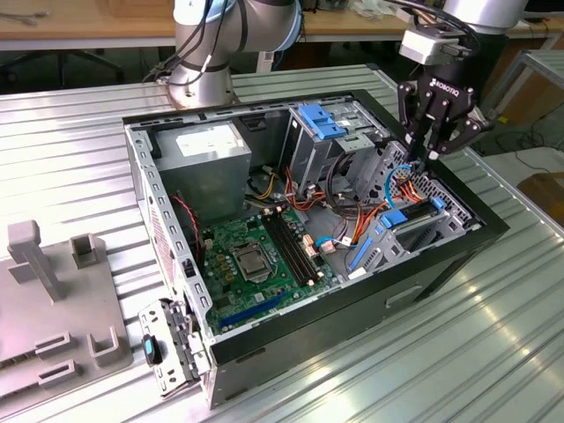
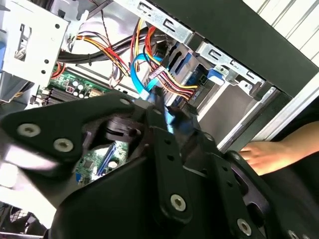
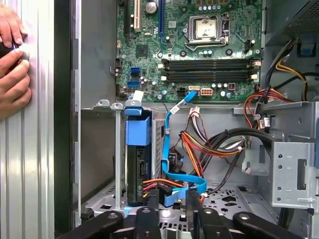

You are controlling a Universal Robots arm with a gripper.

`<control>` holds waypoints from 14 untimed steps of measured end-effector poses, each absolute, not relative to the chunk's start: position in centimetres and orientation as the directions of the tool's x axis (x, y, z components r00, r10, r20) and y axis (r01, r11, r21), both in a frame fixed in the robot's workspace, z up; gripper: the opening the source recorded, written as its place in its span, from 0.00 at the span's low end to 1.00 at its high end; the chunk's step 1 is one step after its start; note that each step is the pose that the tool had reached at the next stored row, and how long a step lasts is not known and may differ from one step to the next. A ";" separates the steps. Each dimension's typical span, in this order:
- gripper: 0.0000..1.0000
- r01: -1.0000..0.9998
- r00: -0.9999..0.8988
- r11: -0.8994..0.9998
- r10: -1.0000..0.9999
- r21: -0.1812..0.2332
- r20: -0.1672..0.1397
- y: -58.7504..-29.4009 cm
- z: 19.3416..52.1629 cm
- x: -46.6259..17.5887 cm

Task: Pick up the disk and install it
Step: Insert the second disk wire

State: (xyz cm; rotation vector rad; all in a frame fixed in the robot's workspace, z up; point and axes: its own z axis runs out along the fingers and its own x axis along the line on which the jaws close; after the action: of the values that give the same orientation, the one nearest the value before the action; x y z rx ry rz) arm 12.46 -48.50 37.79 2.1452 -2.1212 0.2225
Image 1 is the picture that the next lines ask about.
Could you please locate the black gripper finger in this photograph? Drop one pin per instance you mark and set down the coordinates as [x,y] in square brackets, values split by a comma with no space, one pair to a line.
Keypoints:
[412,114]
[462,130]

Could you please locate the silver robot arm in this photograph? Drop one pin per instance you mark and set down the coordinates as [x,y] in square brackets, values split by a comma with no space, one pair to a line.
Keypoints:
[198,83]

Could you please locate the grey metal disk bay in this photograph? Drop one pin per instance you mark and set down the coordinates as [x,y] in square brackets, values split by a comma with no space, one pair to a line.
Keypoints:
[383,251]

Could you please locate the blue plastic bay latch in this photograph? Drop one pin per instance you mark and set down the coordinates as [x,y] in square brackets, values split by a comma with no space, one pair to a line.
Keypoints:
[315,114]
[332,131]

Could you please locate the brown cardboard box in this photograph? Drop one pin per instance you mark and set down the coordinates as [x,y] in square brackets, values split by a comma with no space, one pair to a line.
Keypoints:
[542,94]

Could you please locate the brown wooden board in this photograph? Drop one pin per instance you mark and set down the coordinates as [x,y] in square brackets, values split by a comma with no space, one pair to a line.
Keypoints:
[546,194]

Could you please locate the grey metal drive cage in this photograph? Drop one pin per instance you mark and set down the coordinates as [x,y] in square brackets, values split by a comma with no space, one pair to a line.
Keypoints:
[308,158]

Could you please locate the black RAM slot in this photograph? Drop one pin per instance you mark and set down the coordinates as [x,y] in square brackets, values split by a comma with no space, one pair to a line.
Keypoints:
[295,247]
[283,247]
[289,247]
[302,247]

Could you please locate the grey power supply unit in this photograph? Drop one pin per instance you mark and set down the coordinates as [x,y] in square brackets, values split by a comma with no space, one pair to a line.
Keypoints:
[202,176]

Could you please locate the silver CPU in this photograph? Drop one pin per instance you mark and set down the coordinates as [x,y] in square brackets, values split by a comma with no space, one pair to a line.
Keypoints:
[251,265]

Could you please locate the black open PC case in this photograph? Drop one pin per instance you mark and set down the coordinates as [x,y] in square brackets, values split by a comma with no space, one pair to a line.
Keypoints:
[352,335]

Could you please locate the CPU socket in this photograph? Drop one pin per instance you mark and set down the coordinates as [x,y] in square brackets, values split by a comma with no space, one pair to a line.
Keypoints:
[235,260]

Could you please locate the green motherboard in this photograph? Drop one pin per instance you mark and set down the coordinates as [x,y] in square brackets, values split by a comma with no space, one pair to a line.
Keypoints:
[264,291]

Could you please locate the black case fan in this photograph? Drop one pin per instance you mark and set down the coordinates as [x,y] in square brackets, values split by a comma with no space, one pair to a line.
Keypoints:
[190,238]

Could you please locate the blue expansion slot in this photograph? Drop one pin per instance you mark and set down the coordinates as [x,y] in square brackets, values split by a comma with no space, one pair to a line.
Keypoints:
[251,313]

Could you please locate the black office chair base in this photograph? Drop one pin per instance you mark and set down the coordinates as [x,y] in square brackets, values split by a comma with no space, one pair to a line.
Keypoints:
[103,61]

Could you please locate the black blue latch tab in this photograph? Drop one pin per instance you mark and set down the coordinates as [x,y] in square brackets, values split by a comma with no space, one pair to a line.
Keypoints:
[150,348]

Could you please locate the grey parts rack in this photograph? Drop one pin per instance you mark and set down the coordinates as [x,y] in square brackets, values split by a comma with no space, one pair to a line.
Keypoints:
[53,317]

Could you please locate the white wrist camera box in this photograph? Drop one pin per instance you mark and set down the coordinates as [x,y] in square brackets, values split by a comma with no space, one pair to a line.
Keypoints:
[425,46]

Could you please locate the wooden desk white frame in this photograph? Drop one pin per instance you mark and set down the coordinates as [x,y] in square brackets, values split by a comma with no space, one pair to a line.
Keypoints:
[88,26]
[352,26]

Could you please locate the metal slot bracket cover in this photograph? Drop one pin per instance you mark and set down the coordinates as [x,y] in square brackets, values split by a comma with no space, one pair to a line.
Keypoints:
[154,321]

